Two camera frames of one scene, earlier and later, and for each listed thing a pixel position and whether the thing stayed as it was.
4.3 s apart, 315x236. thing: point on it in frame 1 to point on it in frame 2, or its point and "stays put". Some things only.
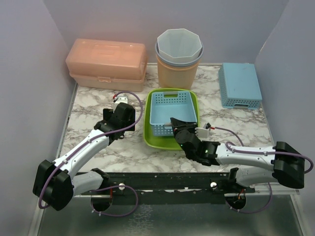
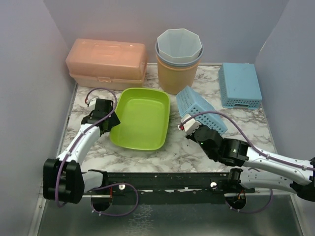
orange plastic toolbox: [107, 64] stays put
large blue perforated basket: [239, 87] stays put
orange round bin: [171, 77] stays put
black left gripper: [108, 113] to [113, 121]
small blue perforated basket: [166, 104] to [189, 102]
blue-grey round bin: [178, 63] stays put
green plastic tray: [164, 143] to [144, 115]
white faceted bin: [179, 45] stays put
